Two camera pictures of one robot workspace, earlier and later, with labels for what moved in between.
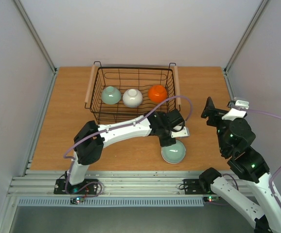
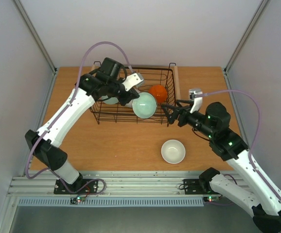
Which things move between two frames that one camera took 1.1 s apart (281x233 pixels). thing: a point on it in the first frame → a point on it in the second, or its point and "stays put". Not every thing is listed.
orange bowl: x=157 y=92 stays put
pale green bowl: x=174 y=153 → x=144 y=107
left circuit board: x=77 y=200 stays put
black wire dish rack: x=117 y=93 stays put
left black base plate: x=63 y=186 stays put
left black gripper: x=165 y=143 → x=132 y=95
